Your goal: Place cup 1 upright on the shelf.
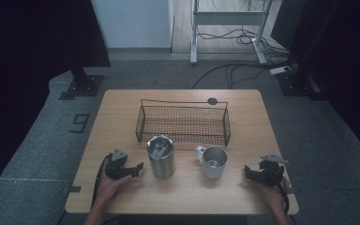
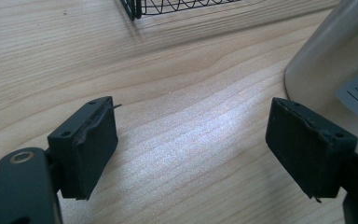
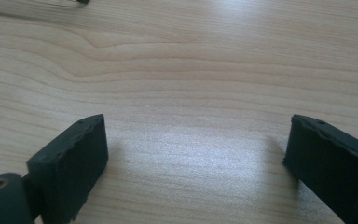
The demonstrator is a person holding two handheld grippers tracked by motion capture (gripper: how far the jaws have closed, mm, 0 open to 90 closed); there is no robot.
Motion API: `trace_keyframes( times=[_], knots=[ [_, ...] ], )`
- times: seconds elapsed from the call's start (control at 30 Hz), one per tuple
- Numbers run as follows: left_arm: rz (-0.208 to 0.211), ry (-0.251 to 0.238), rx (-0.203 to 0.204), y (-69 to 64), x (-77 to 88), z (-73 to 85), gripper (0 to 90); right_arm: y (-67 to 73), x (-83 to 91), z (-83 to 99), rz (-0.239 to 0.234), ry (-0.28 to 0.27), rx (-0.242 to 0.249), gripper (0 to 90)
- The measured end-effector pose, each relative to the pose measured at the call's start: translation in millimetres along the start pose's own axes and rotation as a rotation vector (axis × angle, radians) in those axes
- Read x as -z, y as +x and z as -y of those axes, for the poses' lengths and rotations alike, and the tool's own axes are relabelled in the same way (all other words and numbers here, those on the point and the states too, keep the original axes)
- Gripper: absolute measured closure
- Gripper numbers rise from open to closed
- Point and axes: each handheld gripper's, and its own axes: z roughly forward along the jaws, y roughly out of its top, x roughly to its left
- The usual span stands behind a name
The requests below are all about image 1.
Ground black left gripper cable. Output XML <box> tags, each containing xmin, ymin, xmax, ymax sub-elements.
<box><xmin>91</xmin><ymin>153</ymin><xmax>113</xmax><ymax>209</ymax></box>

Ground white desk frame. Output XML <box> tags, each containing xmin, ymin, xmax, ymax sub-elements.
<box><xmin>189</xmin><ymin>0</ymin><xmax>275</xmax><ymax>66</ymax></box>

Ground black tape floor numeral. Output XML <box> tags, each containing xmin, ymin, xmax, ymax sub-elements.
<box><xmin>68</xmin><ymin>113</ymin><xmax>91</xmax><ymax>134</ymax></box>

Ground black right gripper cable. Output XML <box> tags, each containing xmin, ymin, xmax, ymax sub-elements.
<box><xmin>273</xmin><ymin>174</ymin><xmax>291</xmax><ymax>216</ymax></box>

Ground white power strip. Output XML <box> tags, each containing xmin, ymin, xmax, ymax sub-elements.
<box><xmin>268</xmin><ymin>65</ymin><xmax>293</xmax><ymax>76</ymax></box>

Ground long black floor cable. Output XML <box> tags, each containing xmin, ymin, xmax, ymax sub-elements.
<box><xmin>190</xmin><ymin>60</ymin><xmax>294</xmax><ymax>90</ymax></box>

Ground white mug with steel inside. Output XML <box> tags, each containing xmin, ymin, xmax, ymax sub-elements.
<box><xmin>194</xmin><ymin>144</ymin><xmax>229</xmax><ymax>180</ymax></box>

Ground dark curtain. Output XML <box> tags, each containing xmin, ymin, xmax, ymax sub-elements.
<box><xmin>0</xmin><ymin>0</ymin><xmax>112</xmax><ymax>207</ymax></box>
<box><xmin>270</xmin><ymin>0</ymin><xmax>360</xmax><ymax>167</ymax></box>

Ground tangle of black cables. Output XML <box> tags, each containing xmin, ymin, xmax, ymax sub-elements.
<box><xmin>196</xmin><ymin>27</ymin><xmax>293</xmax><ymax>59</ymax></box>

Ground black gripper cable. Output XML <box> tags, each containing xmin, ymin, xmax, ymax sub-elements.
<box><xmin>273</xmin><ymin>174</ymin><xmax>291</xmax><ymax>216</ymax></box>
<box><xmin>91</xmin><ymin>153</ymin><xmax>113</xmax><ymax>209</ymax></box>

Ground person's left hand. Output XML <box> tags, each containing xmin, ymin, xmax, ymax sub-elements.
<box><xmin>96</xmin><ymin>172</ymin><xmax>133</xmax><ymax>204</ymax></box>

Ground steel tumbler with lid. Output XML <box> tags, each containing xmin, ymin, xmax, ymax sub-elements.
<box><xmin>146</xmin><ymin>134</ymin><xmax>176</xmax><ymax>181</ymax></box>

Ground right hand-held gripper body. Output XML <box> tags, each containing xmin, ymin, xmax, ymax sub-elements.
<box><xmin>252</xmin><ymin>154</ymin><xmax>290</xmax><ymax>188</ymax></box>

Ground person's right hand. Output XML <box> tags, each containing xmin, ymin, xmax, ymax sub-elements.
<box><xmin>256</xmin><ymin>180</ymin><xmax>288</xmax><ymax>214</ymax></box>

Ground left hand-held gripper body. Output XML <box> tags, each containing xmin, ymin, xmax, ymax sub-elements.
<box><xmin>104</xmin><ymin>148</ymin><xmax>138</xmax><ymax>181</ymax></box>

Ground black stand with base plate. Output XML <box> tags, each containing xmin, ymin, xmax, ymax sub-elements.
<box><xmin>58</xmin><ymin>66</ymin><xmax>105</xmax><ymax>101</ymax></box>
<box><xmin>276</xmin><ymin>46</ymin><xmax>326</xmax><ymax>101</ymax></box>

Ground black wire mesh basket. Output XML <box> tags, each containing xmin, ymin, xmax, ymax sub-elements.
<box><xmin>135</xmin><ymin>98</ymin><xmax>233</xmax><ymax>148</ymax></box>

